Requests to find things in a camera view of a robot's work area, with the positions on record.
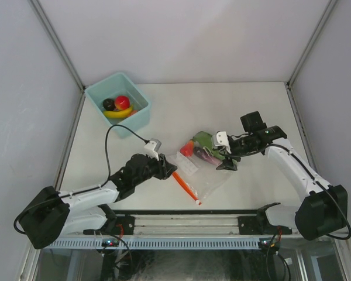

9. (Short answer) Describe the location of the right black camera cable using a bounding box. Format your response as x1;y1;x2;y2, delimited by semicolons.
219;143;351;241

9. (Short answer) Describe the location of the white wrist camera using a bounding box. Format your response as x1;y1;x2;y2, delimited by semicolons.
211;131;231;154
144;139;161;161

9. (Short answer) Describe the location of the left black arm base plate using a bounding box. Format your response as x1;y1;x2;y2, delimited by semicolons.
82;215;135;237

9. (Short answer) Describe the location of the teal plastic bin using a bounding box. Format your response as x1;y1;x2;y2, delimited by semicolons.
84;73;152;139

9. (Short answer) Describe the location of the left aluminium frame post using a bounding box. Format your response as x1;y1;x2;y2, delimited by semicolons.
28;0;85;93

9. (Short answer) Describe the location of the clear zip top bag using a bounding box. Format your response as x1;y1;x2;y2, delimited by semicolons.
167;137;235;205

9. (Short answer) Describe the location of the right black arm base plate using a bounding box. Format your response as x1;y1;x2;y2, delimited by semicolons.
238;215;292;235

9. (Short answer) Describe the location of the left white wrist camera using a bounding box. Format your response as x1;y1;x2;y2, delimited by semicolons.
144;139;161;161

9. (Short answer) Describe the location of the small orange fake carrot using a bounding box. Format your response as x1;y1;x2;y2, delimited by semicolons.
128;110;138;117

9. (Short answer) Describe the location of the long purple fake eggplant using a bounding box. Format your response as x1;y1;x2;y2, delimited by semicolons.
193;146;222;167

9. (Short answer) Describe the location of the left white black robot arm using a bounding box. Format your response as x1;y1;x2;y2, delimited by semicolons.
15;154;177;249

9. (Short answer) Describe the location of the red yellow fake pear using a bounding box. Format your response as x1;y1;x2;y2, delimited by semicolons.
180;140;195;157

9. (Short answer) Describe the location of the aluminium frame post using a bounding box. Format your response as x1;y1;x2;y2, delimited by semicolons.
28;0;85;93
287;0;339;88

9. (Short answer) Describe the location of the green fake leaf vegetable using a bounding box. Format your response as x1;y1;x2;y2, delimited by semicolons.
192;131;225;161

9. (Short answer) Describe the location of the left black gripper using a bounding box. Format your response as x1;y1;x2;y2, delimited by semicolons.
133;151;177;186

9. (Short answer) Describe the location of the black camera cable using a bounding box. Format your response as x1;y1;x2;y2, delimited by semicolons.
13;124;149;235
219;143;351;241

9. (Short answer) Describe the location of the aluminium mounting rail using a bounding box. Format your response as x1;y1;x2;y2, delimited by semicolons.
30;213;349;235

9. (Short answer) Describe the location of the left black camera cable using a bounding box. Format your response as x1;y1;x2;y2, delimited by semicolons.
13;124;149;235

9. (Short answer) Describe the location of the blue slotted cable duct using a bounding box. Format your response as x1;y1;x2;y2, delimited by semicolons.
47;237;261;250

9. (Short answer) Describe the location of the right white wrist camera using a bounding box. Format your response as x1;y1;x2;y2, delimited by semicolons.
211;131;231;154

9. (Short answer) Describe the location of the dark purple fake eggplant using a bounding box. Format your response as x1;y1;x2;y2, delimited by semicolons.
102;98;116;111

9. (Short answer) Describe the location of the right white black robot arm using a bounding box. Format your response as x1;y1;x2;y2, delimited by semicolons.
211;111;351;241

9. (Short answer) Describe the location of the right aluminium frame post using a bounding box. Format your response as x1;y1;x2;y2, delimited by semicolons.
287;0;339;88

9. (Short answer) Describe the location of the red fake apple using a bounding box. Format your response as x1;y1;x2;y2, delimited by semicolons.
114;95;130;111

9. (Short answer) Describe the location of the yellow fake banana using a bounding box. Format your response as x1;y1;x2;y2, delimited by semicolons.
103;105;134;119

